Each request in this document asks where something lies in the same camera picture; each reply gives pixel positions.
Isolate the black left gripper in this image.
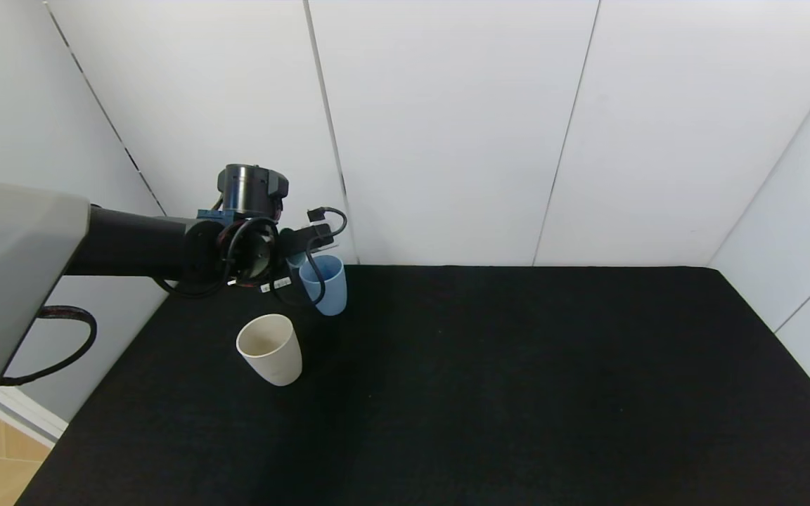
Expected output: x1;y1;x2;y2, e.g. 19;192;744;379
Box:
257;275;295;304

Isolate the light blue plastic cup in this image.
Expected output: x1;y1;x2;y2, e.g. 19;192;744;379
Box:
299;254;347;317

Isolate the beige plastic cup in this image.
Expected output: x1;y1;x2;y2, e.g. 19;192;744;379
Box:
236;313;303;387

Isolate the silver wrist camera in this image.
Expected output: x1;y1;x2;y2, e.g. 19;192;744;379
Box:
307;222;340;249

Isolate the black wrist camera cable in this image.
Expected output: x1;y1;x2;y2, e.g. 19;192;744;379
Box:
302;207;348;307

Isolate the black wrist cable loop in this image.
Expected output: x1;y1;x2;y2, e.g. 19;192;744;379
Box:
154;216;281;300

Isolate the thick black elbow hose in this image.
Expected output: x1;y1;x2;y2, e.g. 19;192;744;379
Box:
0;305;98;387

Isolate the white partition base rail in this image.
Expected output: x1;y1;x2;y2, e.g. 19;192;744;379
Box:
0;385;70;447

